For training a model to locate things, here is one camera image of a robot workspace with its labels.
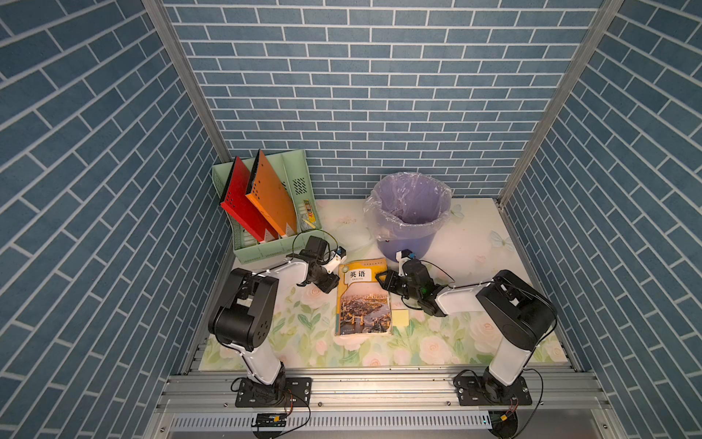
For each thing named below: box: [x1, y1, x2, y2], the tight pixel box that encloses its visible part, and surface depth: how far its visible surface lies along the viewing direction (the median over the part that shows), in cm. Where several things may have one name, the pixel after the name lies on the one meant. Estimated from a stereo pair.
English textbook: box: [334, 257, 394, 337], surface depth 90 cm
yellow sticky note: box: [391, 309, 410, 327], surface depth 88 cm
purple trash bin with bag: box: [362, 171, 453, 263], surface depth 93 cm
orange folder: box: [244, 149, 298, 237], surface depth 100 cm
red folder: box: [219, 156, 279, 243], surface depth 86 cm
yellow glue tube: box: [303, 198, 317, 224], surface depth 117 cm
